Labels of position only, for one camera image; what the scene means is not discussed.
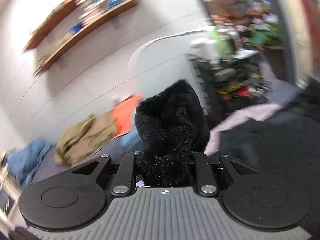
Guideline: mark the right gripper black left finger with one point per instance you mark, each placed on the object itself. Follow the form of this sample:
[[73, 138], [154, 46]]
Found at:
[[124, 180]]

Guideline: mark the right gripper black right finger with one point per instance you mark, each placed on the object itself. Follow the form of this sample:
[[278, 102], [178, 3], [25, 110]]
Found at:
[[205, 182]]

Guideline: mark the black fuzzy garment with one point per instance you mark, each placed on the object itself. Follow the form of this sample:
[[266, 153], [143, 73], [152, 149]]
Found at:
[[170, 125]]

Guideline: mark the grey bed sheet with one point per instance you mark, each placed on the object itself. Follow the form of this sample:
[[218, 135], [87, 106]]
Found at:
[[116, 148]]

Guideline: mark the olive brown jacket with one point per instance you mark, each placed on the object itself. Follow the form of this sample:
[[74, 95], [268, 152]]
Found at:
[[84, 139]]

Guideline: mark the orange cloth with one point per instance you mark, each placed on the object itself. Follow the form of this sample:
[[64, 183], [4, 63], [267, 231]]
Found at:
[[123, 114]]

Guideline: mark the purple floral bed sheet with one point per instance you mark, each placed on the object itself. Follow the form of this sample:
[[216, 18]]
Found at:
[[257, 112]]

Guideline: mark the dark navy blanket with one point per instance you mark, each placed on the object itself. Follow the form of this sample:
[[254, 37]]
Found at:
[[286, 145]]

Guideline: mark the blue denim garment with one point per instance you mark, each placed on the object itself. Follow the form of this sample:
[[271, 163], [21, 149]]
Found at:
[[23, 164]]

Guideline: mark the white curved floor lamp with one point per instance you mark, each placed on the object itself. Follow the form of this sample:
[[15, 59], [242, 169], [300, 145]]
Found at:
[[163, 48]]

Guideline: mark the black wire rack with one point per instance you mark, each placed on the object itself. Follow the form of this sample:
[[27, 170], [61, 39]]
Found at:
[[229, 85]]

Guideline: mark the lower wooden wall shelf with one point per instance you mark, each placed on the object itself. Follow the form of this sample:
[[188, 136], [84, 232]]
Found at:
[[85, 31]]

